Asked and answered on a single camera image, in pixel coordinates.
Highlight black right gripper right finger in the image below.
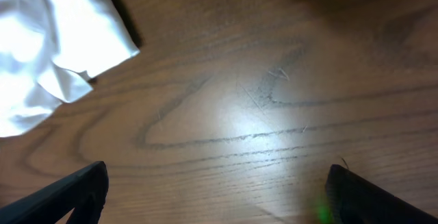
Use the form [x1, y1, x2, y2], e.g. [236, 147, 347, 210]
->
[325, 164, 437, 224]

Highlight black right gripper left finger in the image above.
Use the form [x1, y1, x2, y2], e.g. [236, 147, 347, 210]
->
[1, 161, 109, 224]

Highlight white t-shirt pixel print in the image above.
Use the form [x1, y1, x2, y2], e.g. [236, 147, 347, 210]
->
[1, 0, 139, 137]

